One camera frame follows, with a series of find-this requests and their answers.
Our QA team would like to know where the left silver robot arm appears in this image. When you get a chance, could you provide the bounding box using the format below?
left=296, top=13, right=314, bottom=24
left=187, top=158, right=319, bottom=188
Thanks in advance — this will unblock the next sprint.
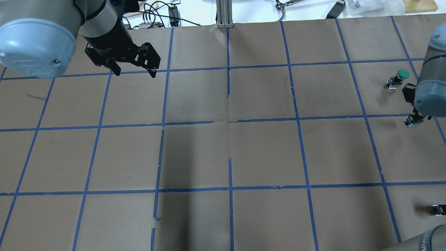
left=0, top=0, right=161, bottom=78

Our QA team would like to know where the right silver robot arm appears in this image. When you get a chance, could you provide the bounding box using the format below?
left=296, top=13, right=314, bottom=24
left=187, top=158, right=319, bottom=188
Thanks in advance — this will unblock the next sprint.
left=387, top=24, right=446, bottom=251

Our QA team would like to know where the black power adapter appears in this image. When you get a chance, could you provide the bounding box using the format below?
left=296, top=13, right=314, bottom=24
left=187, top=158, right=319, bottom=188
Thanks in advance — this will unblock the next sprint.
left=325, top=0, right=346, bottom=19

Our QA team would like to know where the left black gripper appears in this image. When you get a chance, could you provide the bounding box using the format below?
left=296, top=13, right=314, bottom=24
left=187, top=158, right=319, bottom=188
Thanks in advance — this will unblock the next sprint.
left=85, top=24, right=161, bottom=78

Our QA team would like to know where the clear plastic bag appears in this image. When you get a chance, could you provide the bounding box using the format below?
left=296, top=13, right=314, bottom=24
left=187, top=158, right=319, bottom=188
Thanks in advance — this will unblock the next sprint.
left=345, top=0, right=406, bottom=16

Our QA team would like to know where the small black switch block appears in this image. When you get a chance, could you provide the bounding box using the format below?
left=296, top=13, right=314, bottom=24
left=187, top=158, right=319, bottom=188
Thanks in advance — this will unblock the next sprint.
left=431, top=204, right=446, bottom=216

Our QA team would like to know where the aluminium frame post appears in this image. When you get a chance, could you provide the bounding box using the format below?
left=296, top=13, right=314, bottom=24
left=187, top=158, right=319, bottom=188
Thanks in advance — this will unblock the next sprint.
left=216, top=0, right=234, bottom=29

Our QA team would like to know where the green push button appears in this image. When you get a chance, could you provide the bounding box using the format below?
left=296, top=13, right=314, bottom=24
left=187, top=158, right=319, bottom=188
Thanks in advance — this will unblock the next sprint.
left=386, top=69, right=410, bottom=90

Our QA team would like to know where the wooden cutting board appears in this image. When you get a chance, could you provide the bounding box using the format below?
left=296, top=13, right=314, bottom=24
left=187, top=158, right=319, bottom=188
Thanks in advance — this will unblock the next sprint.
left=403, top=0, right=439, bottom=14

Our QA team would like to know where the yellow push button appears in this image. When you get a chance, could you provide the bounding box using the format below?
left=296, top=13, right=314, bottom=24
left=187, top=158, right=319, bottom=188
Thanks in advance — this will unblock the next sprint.
left=403, top=112, right=432, bottom=128

